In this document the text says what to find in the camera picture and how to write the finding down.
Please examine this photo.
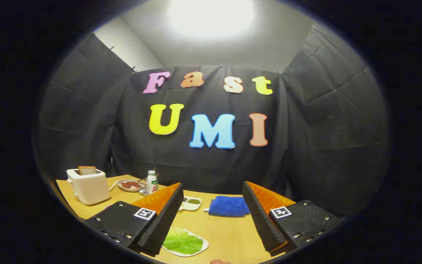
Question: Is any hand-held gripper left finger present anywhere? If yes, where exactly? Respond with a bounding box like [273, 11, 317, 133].
[85, 182, 184, 257]

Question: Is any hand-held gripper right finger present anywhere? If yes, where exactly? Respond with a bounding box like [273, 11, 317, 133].
[242, 181, 341, 257]

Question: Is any green lettuce leaf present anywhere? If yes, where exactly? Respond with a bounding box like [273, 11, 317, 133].
[163, 227, 203, 255]

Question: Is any white divided dish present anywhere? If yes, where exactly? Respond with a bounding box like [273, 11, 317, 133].
[179, 197, 203, 212]

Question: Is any blue towel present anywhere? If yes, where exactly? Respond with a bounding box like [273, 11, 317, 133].
[204, 196, 251, 217]

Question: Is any white bottle with green cap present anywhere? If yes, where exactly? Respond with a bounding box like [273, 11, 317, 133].
[146, 170, 159, 195]

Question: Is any white rounded rectangular plate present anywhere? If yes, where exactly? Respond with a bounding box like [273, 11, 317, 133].
[161, 226, 210, 257]

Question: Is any round grey plate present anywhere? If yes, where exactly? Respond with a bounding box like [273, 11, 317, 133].
[117, 179, 142, 192]

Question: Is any black backdrop cloth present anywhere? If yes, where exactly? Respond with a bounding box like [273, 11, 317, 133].
[35, 31, 391, 220]

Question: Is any cream white toaster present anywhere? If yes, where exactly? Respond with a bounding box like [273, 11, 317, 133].
[66, 168, 112, 205]

